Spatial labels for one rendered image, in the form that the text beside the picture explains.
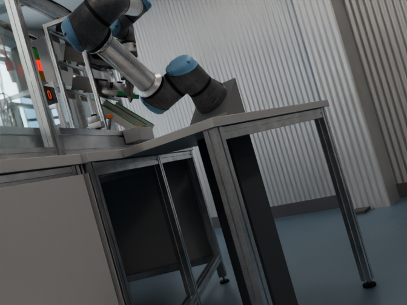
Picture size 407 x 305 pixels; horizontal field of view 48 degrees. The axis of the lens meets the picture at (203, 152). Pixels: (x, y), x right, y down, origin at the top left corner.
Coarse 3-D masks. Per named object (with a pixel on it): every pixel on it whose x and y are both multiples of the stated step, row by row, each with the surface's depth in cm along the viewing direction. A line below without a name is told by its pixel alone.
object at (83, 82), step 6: (78, 78) 238; (84, 78) 237; (96, 78) 249; (72, 84) 240; (78, 84) 239; (84, 84) 237; (90, 84) 236; (96, 84) 235; (84, 90) 238; (90, 90) 236; (102, 90) 234; (108, 90) 233
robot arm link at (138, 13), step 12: (96, 0) 148; (108, 0) 149; (120, 0) 152; (132, 0) 167; (144, 0) 186; (96, 12) 148; (108, 12) 149; (120, 12) 154; (132, 12) 173; (144, 12) 190
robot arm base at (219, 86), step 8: (208, 80) 181; (216, 80) 187; (208, 88) 181; (216, 88) 182; (224, 88) 185; (192, 96) 183; (200, 96) 181; (208, 96) 182; (216, 96) 182; (224, 96) 184; (200, 104) 184; (208, 104) 182; (216, 104) 183; (200, 112) 188; (208, 112) 185
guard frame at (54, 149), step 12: (12, 0) 126; (24, 24) 128; (24, 36) 126; (24, 48) 126; (36, 72) 127; (36, 84) 125; (36, 96) 126; (48, 108) 128; (48, 120) 126; (48, 132) 125; (0, 156) 102; (12, 156) 105; (24, 156) 110; (36, 156) 115
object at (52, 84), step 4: (48, 84) 309; (52, 84) 308; (56, 84) 313; (56, 88) 311; (68, 88) 329; (56, 92) 309; (56, 96) 308; (56, 104) 308; (60, 104) 310; (56, 108) 308; (60, 108) 308; (60, 112) 308; (60, 116) 308; (64, 116) 310; (60, 120) 308; (64, 120) 309; (64, 124) 307
